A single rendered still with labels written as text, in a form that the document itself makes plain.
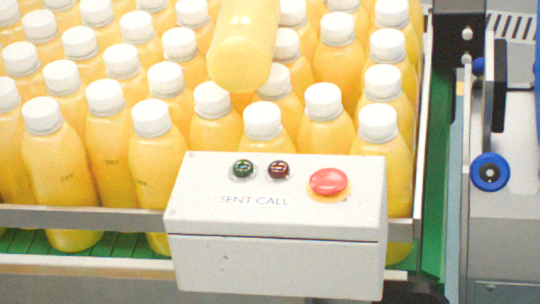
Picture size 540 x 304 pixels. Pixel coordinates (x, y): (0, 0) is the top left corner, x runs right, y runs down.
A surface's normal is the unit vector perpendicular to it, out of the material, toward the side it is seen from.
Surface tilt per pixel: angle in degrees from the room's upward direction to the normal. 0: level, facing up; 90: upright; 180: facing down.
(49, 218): 90
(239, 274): 90
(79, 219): 90
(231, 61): 90
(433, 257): 30
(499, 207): 52
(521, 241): 70
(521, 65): 0
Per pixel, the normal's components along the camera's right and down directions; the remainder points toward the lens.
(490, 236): -0.17, 0.35
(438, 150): 0.41, -0.65
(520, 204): -0.18, 0.04
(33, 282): -0.15, 0.65
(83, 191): 0.76, 0.36
